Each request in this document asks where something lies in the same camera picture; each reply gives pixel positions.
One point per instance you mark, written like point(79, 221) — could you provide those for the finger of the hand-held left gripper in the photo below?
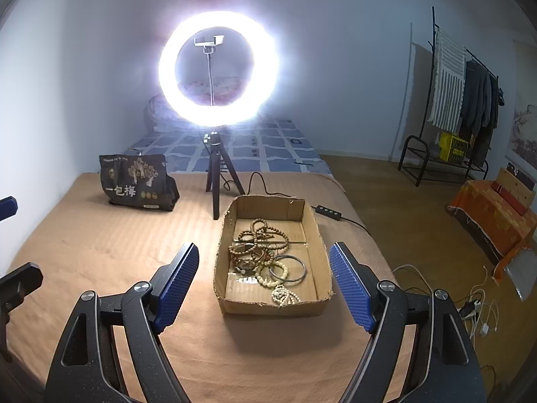
point(6, 209)
point(23, 279)

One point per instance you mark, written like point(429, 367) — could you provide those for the silvery plastic bag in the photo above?
point(524, 273)

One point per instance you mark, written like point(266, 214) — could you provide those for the black tripod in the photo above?
point(215, 193)

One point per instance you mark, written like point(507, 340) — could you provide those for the phone holder clip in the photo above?
point(209, 41)

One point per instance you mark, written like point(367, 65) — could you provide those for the red box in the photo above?
point(509, 197)

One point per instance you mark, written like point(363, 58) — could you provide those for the folded floral quilt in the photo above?
point(153, 113)

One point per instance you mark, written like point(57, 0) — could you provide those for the striped hanging cloth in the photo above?
point(447, 79)

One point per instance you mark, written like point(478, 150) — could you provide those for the black printed bag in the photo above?
point(134, 184)

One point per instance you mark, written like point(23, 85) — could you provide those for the dark hanging clothes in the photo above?
point(478, 96)

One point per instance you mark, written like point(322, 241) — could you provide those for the wall poster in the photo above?
point(524, 126)

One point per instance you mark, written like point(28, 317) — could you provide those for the yellow crate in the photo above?
point(453, 147)

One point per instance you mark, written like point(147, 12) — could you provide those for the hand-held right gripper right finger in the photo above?
point(352, 289)

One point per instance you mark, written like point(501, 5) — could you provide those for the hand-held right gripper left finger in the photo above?
point(176, 289)

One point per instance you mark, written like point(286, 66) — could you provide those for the black inline remote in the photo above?
point(328, 212)

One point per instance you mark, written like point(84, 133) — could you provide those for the cardboard piece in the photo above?
point(520, 184)

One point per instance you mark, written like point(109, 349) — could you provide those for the blue checked bed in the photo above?
point(268, 151)

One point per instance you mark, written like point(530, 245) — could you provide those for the black clothes rack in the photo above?
point(413, 138)

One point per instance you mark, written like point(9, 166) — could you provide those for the cardboard box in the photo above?
point(268, 308)

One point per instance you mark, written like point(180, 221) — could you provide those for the silver bangle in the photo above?
point(303, 269)

